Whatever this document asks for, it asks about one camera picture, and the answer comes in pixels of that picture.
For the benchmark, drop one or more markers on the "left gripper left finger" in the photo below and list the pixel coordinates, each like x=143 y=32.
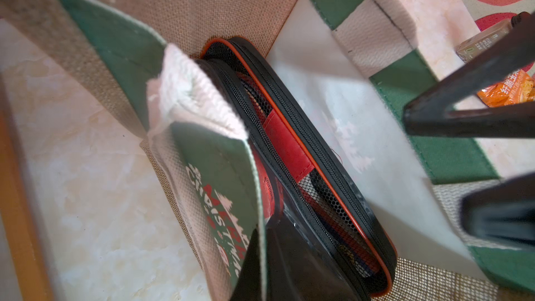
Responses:
x=288 y=267

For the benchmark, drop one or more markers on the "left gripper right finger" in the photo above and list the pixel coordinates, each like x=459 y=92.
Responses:
x=502 y=213

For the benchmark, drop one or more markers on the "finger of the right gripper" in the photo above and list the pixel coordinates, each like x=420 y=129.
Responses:
x=434 y=112

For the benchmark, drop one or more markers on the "ping pong paddle case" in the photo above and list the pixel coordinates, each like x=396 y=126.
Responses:
x=333 y=204
x=281 y=196

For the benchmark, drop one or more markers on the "burlap canvas tote bag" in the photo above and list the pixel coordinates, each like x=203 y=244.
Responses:
x=352 y=66

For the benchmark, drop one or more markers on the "brown spice jar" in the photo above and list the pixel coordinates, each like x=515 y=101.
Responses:
x=492 y=29

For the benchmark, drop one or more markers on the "orange snack packet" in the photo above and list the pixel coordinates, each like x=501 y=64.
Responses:
x=517 y=88

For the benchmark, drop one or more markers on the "wooden shelf rack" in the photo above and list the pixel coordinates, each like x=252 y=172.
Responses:
x=21 y=232

